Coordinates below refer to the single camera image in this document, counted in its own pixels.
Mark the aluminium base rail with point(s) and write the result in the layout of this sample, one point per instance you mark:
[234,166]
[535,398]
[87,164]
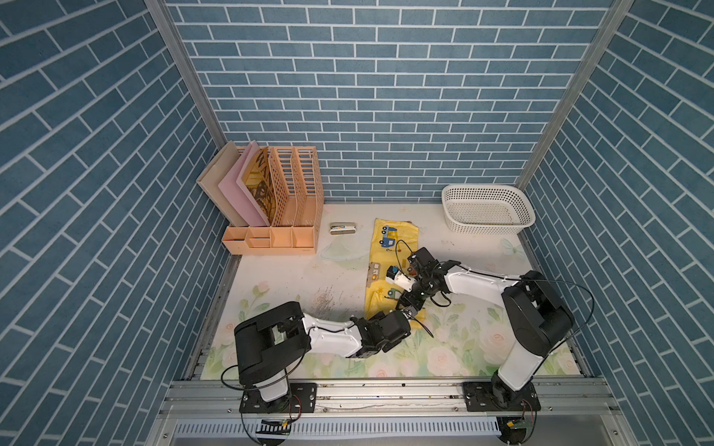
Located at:
[558,396]

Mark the pink folder board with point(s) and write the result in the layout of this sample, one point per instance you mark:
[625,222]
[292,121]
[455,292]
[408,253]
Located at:
[237,193]

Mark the grey white stapler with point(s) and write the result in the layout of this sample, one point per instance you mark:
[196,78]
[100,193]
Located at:
[342,228]

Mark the yellow brown patterned book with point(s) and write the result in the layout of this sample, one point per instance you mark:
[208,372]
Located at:
[256,177]

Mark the left green circuit board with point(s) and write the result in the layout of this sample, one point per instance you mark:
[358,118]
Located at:
[274,427]

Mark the right green circuit board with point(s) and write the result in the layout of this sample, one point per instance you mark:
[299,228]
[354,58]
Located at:
[520,423]

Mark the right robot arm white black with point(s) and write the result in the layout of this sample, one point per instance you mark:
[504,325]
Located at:
[538,317]

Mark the beige folder board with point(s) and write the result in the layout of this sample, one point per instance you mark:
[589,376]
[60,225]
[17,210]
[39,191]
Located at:
[214,172]

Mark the peach desk file organizer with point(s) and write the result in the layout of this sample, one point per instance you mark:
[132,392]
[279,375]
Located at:
[300,199]

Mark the green circuit board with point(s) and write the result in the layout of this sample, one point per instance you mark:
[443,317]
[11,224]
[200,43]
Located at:
[520,423]
[274,427]

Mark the white plastic mesh basket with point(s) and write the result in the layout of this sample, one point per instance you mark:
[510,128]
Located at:
[486,209]

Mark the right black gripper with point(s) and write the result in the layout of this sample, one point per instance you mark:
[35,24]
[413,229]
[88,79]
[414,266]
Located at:
[407,302]

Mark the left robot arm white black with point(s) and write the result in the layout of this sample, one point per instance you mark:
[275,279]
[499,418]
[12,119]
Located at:
[267,344]

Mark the yellow car print pillowcase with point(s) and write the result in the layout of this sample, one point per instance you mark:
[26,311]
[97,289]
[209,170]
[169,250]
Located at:
[390,246]

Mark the floral table mat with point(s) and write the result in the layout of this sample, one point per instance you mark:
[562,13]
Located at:
[471,337]

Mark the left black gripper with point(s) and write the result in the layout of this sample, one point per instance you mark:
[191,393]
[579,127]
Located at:
[390,346]

